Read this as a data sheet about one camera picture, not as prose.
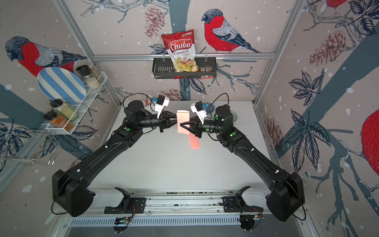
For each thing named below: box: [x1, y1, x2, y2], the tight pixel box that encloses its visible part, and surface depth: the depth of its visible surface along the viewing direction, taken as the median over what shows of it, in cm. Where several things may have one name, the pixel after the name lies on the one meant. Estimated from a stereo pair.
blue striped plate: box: [36, 66, 87, 104], surface depth 73 cm
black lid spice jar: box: [75, 64, 101, 90], surface depth 83 cm
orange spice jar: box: [43, 111, 75, 133], surface depth 63 cm
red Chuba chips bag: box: [160, 29, 199, 73], surface depth 83 cm
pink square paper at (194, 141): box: [188, 132, 202, 150], surface depth 100 cm
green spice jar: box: [49, 98, 79, 122], surface depth 67 cm
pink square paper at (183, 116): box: [176, 110, 190, 135], surface depth 63 cm
